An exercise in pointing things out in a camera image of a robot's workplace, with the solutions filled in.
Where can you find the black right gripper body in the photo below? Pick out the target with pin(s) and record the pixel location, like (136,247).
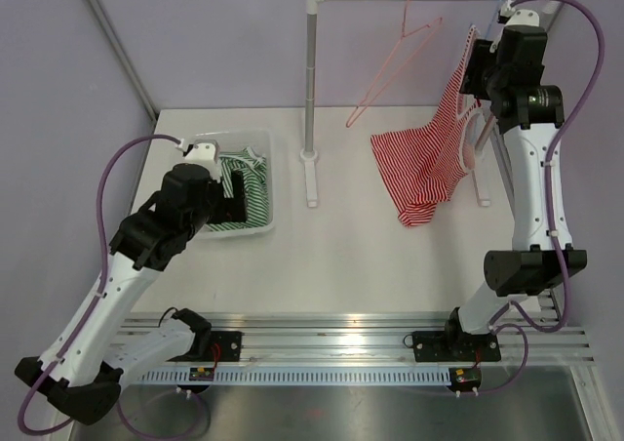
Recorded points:
(481,65)

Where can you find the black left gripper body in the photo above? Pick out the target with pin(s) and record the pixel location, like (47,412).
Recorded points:
(218,208)

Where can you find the green striped tank top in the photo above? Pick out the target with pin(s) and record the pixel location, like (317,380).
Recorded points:
(254,169)

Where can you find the pink wire hanger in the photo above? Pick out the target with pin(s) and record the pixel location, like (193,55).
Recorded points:
(411,42)

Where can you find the blue wire hanger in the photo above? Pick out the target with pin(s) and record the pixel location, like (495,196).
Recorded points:
(493,20)

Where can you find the red striped tank top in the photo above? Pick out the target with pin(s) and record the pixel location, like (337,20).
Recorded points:
(421,167)

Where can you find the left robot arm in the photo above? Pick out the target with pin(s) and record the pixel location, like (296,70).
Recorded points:
(79,375)

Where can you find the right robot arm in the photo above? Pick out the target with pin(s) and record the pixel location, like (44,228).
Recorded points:
(530,118)

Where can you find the clear plastic basket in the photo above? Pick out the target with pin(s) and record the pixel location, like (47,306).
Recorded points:
(262,142)

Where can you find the grey clothes rack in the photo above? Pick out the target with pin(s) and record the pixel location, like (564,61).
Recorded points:
(312,70)

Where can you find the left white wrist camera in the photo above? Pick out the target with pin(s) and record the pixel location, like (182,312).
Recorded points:
(202,152)

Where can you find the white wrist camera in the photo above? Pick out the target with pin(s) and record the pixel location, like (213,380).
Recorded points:
(202,152)
(509,15)

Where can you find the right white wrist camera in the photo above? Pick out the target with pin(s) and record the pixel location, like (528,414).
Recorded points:
(509,15)

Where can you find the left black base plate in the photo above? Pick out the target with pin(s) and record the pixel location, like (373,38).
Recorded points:
(225,345)

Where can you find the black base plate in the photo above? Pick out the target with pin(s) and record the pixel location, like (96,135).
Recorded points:
(431,346)
(225,345)

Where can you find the white slotted cable duct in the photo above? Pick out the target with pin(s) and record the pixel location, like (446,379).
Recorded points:
(298,376)

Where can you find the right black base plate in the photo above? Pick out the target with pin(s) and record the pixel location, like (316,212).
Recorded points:
(431,346)

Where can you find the aluminium mounting rail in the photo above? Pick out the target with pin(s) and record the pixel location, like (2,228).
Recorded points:
(362,339)

